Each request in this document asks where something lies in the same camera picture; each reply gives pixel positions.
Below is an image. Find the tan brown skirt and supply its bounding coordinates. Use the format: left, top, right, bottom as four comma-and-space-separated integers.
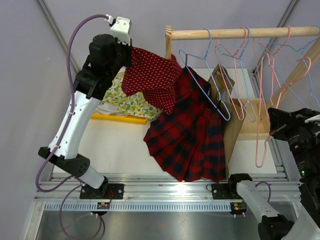
208, 64, 246, 177

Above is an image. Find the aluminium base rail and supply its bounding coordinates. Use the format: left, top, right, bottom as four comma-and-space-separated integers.
33, 174, 307, 213

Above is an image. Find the yellow plastic tray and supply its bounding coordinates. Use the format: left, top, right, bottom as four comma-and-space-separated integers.
91, 113, 148, 125

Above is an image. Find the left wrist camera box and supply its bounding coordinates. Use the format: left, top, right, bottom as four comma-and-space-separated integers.
105, 14, 132, 46

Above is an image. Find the red white polka-dot skirt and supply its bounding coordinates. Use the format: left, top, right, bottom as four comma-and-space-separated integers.
121, 47, 183, 115

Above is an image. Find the blue hanger with plaid skirt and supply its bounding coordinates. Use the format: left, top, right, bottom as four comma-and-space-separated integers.
178, 28, 231, 121

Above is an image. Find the lemon print skirt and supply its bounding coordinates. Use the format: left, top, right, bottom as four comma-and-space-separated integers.
100, 70, 162, 120

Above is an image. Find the red black plaid skirt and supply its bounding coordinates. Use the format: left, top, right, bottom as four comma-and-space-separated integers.
143, 67, 226, 182

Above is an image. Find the wooden rack left post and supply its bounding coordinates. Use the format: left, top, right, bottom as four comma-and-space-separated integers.
165, 25, 172, 60

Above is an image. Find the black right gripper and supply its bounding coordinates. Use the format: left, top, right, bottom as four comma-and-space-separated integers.
269, 106, 320, 179

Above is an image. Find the wooden rack rod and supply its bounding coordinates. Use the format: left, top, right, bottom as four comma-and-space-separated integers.
171, 25, 320, 41

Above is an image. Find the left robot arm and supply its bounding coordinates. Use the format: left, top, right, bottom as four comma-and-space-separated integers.
38, 34, 133, 199

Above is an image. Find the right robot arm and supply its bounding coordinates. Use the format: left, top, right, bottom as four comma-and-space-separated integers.
211, 107, 320, 240

